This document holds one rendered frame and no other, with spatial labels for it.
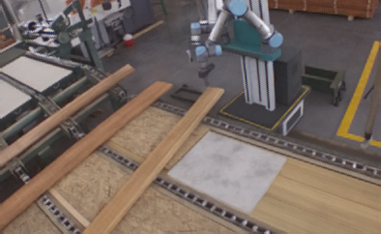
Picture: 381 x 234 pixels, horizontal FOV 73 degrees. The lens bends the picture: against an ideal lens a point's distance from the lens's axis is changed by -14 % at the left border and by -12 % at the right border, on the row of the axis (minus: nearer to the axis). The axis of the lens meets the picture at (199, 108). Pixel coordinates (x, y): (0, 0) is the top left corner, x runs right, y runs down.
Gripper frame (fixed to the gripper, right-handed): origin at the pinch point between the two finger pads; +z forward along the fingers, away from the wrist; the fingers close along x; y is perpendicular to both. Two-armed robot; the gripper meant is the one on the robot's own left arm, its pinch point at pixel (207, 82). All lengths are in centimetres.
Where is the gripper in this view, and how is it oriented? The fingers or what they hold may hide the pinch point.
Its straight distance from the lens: 237.2
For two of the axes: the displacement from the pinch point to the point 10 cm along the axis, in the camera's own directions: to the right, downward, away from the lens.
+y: -8.6, -1.5, 5.0
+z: 1.8, 8.1, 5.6
